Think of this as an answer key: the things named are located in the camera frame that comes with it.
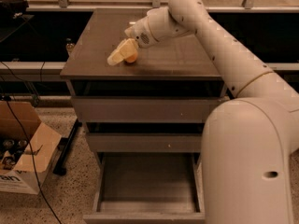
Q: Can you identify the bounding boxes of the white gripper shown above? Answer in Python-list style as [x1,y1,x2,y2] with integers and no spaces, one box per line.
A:
[107,17,158,65]

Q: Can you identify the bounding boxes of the orange fruit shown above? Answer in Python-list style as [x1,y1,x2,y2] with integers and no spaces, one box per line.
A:
[125,54,137,63]

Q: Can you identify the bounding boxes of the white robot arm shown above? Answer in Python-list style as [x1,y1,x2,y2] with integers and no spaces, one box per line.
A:
[107,0,299,224]

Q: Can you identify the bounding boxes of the grey top drawer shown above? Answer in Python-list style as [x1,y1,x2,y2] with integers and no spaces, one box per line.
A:
[72,80,226,123]

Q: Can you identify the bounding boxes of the grey drawer cabinet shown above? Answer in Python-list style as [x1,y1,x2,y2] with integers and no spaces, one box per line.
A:
[59,8,232,224]

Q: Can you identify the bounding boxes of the grey middle drawer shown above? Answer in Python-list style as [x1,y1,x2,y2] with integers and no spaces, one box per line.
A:
[86,122,204,153]

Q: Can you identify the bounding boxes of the grey open bottom drawer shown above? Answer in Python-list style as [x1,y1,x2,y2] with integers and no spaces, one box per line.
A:
[83,153,205,224]

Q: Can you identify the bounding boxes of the small glass bottle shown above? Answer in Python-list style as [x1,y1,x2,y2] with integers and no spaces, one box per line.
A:
[65,38,75,55]

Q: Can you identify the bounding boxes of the black table leg stand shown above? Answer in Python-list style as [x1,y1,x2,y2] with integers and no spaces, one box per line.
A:
[53,119,81,175]

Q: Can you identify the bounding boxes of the black bag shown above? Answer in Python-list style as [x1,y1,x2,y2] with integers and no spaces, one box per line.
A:
[0,0,29,20]

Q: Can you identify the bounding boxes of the open cardboard box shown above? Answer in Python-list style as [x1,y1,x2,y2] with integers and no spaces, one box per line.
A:
[0,101,61,194]

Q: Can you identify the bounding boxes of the black power cable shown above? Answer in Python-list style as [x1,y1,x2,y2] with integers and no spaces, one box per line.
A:
[0,61,63,224]

